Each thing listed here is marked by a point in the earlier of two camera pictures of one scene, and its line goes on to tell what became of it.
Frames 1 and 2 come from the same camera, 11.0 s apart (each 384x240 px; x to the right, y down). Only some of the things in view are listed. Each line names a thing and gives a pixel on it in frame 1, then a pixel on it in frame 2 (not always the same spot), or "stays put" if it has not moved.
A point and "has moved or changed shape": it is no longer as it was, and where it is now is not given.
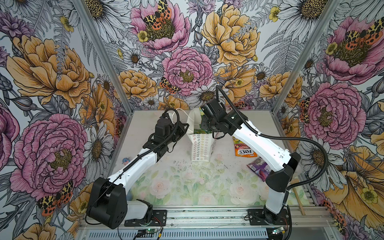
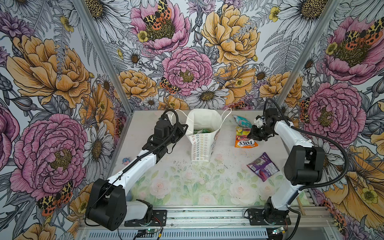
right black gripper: (204, 123) → (254, 134)
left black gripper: (182, 130) stays put
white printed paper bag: (202, 144) stays put
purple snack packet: (260, 168) stays put
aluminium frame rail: (305, 217) stays put
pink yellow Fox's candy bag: (242, 150) has moved or changed shape
